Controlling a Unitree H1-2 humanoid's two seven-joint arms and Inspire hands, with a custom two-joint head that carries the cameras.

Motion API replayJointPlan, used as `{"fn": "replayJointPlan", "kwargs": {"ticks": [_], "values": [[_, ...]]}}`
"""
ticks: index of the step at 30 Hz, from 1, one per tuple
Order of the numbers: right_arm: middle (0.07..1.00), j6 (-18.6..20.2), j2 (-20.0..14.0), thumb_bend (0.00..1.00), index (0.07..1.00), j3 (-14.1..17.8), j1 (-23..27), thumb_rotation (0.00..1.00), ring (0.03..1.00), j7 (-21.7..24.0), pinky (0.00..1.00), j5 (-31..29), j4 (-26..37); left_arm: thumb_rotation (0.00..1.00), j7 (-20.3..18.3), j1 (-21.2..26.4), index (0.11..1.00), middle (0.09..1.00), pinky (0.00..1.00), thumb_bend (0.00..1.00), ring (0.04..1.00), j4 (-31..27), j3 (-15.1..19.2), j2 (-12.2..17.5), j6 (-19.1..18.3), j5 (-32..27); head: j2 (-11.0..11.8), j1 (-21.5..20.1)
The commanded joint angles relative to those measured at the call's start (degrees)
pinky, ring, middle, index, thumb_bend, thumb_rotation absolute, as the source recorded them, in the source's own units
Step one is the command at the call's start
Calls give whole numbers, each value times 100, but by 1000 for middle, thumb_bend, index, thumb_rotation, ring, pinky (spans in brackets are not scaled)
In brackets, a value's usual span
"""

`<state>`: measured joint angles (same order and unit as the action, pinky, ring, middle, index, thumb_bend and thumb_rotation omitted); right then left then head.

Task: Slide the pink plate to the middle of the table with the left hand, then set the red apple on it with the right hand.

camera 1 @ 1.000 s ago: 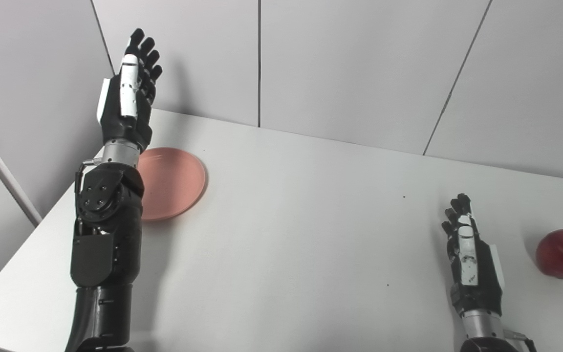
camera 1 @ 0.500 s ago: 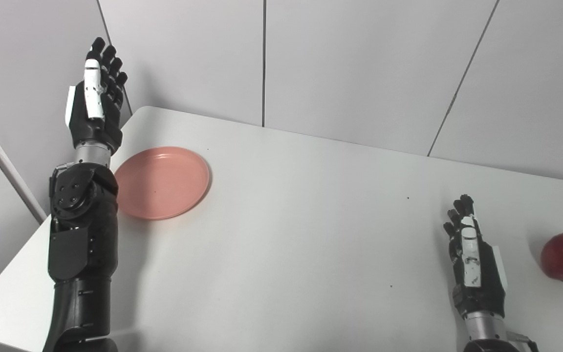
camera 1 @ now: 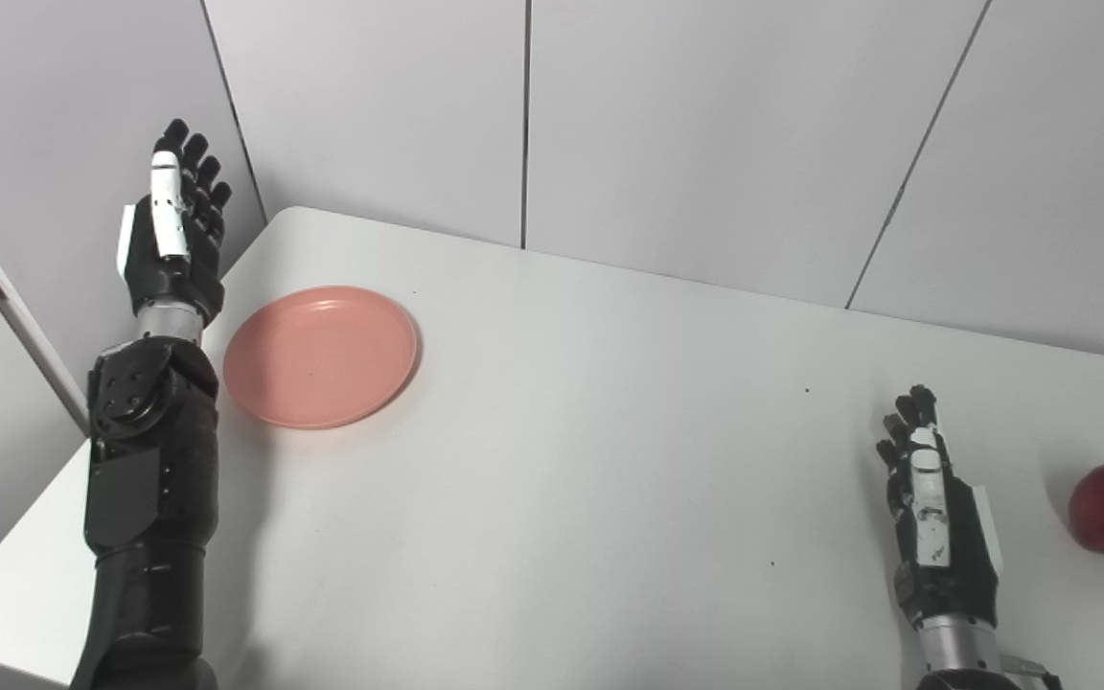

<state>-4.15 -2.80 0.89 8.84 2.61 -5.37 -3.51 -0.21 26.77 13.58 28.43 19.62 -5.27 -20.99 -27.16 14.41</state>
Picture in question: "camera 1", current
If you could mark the white partition frame post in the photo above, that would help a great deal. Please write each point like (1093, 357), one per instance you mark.
(11, 302)

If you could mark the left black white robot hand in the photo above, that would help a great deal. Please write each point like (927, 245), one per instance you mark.
(173, 259)

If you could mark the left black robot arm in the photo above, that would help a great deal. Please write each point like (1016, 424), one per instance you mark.
(145, 498)

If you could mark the pink round plate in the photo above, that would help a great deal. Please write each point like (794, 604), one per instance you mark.
(320, 356)

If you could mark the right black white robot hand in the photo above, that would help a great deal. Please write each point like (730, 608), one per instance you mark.
(945, 556)

